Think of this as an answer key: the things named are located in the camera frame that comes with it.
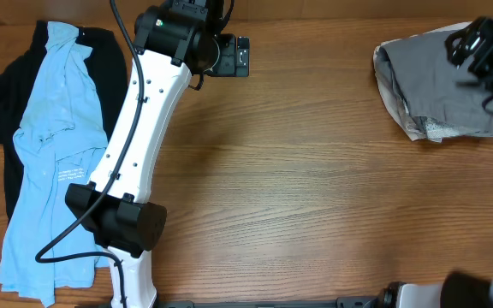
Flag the grey shorts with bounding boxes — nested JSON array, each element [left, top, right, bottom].
[[383, 26, 493, 138]]

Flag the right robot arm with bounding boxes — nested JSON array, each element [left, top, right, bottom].
[[373, 16, 493, 307]]

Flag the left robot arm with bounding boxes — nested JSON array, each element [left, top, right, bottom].
[[65, 0, 250, 307]]

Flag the folded beige shorts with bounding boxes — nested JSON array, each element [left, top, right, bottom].
[[373, 38, 478, 143]]

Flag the light blue shirt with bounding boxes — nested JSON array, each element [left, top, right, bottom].
[[0, 21, 127, 307]]

